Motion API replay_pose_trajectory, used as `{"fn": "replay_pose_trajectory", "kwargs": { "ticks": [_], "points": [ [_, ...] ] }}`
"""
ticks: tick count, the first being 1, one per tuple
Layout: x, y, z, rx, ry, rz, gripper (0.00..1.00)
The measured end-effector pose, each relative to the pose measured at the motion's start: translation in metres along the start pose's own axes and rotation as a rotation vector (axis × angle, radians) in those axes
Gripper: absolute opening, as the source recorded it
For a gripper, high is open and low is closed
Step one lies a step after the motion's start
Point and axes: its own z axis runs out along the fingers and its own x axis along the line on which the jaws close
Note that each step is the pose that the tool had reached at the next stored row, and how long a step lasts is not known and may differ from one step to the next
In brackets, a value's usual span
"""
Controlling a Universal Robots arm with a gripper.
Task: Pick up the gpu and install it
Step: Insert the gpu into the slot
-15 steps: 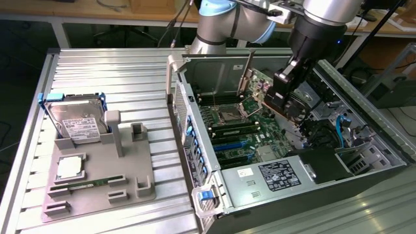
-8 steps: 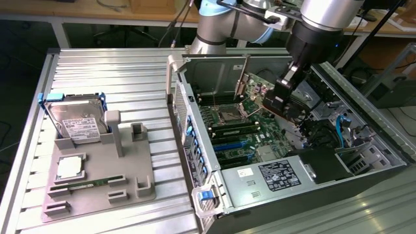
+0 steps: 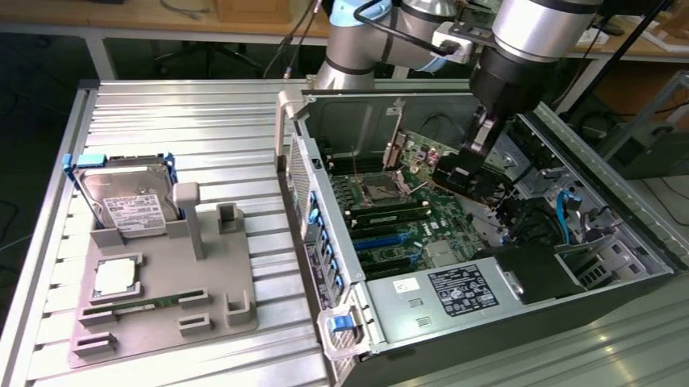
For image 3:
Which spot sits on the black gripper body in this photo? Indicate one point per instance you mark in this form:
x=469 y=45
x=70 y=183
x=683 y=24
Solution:
x=512 y=80

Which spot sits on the green graphics card black cooler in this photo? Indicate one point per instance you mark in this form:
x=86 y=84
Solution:
x=420 y=155

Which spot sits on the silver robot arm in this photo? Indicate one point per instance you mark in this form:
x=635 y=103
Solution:
x=356 y=44

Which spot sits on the grey metal disk bay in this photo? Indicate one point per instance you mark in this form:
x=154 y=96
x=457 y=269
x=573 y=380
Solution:
x=520 y=157

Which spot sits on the silver socket cover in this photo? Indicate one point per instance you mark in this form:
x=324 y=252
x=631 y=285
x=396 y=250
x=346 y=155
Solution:
x=407 y=179

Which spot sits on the black stand pole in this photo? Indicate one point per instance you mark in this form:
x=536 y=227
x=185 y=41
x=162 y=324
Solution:
x=613 y=56

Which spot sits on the green motherboard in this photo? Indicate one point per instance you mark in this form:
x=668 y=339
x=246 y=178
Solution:
x=431 y=217

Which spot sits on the CPU socket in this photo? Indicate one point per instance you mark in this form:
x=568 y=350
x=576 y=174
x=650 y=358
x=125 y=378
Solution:
x=377 y=189

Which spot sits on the thin metal locking lever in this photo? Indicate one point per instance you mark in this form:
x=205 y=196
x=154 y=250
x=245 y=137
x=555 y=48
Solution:
x=357 y=163

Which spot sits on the black and grey PC case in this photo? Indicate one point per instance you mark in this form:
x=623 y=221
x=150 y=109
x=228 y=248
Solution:
x=345 y=117

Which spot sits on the dark RAM stick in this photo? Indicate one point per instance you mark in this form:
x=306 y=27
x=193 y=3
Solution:
x=377 y=206

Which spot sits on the RAM stick with white label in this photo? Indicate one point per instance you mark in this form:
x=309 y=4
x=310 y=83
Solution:
x=390 y=219

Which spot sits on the black computer tower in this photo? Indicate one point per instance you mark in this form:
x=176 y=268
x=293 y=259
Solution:
x=652 y=153

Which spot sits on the long black expansion slot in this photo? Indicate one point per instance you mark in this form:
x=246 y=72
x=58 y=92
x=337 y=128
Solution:
x=385 y=234

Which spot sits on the grey chipset heatsink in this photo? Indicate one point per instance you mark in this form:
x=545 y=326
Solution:
x=444 y=253

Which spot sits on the blue expansion slot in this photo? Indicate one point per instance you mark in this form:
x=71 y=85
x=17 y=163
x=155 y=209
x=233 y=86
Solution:
x=380 y=242

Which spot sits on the short black expansion slot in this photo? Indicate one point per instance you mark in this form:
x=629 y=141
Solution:
x=385 y=267

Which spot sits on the grey power supply with label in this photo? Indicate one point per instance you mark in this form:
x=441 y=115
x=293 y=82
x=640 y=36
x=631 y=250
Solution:
x=409 y=306

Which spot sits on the black office chair base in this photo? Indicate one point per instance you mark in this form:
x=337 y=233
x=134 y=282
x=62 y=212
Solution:
x=208 y=50

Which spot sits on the hard disk with blue carrier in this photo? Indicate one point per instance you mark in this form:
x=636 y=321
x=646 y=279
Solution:
x=129 y=201

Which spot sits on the grey parts rack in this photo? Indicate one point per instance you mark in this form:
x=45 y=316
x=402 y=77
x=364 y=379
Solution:
x=162 y=266

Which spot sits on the white desk with wooden top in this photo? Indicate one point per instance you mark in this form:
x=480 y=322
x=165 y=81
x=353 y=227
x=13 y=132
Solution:
x=135 y=24

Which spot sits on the green RAM stick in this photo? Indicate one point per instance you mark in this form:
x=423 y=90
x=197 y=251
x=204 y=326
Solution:
x=146 y=303

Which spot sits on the silver CPU chip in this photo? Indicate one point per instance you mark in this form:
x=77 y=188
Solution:
x=115 y=278

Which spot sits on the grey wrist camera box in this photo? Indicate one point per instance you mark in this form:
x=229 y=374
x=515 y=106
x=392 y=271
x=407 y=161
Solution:
x=465 y=52

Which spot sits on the wooden desk with white frame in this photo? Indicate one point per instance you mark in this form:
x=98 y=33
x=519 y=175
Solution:
x=646 y=50

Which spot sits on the aluminium profile frame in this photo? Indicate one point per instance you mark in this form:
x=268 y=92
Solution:
x=676 y=86

